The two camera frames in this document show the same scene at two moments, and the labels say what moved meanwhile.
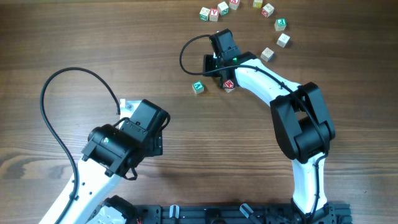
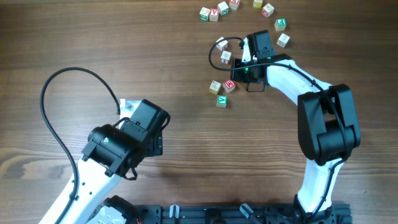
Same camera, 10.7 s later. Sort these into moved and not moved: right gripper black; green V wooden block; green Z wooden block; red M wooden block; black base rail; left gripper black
Moved: green V wooden block; right gripper black
Not moved: black base rail; green Z wooden block; red M wooden block; left gripper black
